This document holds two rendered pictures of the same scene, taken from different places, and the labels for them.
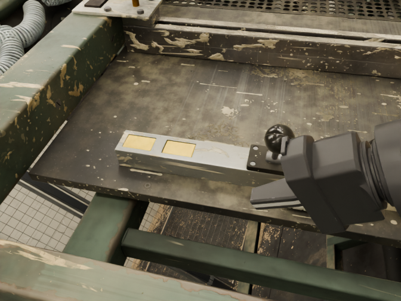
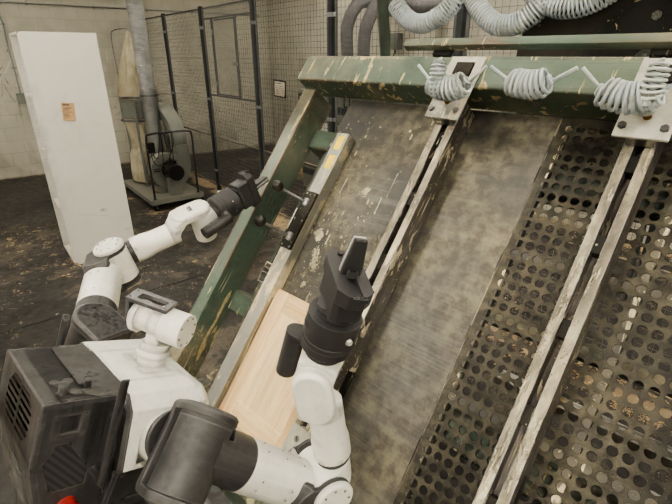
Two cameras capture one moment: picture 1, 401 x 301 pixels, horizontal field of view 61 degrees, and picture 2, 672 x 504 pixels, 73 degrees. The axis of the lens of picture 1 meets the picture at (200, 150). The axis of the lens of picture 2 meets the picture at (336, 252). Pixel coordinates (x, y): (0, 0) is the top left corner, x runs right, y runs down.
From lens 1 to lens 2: 1.55 m
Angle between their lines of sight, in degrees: 82
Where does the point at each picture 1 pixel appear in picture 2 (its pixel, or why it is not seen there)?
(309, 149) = (241, 177)
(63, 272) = (289, 131)
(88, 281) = (284, 139)
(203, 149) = (325, 172)
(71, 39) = (411, 74)
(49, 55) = (394, 70)
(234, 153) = (318, 186)
